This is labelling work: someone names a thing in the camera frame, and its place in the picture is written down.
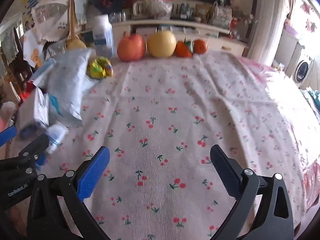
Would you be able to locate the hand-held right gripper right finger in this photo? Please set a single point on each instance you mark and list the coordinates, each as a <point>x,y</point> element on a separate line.
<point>225,172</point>

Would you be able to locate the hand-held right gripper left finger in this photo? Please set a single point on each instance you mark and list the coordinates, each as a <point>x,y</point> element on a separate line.
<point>93,172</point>

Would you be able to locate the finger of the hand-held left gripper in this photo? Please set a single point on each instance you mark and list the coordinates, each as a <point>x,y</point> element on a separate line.
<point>7,133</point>
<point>35,145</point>

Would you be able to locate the white plastic pouch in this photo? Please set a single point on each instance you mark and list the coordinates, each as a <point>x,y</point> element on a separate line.
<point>56,133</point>

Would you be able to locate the white blue milk carton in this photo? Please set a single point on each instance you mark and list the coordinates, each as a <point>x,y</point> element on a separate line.
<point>41,107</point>

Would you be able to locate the red plastic stool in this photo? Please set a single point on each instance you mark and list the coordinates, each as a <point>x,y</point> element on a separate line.
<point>26,95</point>

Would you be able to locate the light blue plastic bag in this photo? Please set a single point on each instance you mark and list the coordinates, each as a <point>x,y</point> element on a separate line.
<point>67,87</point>

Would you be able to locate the white printed dining tablecloth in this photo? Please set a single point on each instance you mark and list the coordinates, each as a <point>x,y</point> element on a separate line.
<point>32,47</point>

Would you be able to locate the cherry printed tablecloth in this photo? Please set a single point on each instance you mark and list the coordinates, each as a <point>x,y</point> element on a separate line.
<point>162,105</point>

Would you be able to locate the yellow green snack wrapper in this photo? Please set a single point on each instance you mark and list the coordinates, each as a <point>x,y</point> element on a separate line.
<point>97,67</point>

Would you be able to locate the yellow pear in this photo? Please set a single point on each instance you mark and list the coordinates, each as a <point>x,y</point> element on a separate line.
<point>75,45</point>

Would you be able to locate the white television cabinet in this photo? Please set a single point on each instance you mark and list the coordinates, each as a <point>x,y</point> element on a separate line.
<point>225,45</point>

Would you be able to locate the white mesh food cover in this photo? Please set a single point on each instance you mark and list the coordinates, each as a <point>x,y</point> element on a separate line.
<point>50,12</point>

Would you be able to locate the white washing machine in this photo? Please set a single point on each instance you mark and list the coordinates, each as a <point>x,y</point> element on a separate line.
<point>302,70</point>

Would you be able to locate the orange tangerine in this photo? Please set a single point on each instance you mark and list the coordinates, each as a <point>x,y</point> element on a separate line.
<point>182,50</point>
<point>200,46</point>

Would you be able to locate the white bottle with blue label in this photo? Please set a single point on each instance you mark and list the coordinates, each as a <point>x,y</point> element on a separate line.
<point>102,35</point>

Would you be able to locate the wooden chair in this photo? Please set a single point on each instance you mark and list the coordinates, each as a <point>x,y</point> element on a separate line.
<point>72,20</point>

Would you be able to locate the red apple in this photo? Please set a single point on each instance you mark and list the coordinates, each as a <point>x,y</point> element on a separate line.
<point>131,47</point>

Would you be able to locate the light blue towel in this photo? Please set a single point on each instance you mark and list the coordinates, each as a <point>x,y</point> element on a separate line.
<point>80,10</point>

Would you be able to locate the yellow apple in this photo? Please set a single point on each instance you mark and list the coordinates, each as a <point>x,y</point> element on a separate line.
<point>161,43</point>

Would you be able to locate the white curtain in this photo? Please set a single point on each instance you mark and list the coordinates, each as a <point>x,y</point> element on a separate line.
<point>267,25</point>

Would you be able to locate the printed gift bag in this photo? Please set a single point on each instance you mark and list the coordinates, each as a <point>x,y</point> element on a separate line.
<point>221,16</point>

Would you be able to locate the dark blue flower bouquet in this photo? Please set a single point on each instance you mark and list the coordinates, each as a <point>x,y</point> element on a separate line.
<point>107,1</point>

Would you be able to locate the glass kettle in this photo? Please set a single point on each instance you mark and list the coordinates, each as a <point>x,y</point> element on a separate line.
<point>138,8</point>

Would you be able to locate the clear plastic bag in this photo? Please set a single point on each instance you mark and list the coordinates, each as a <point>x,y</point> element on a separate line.
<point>161,8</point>

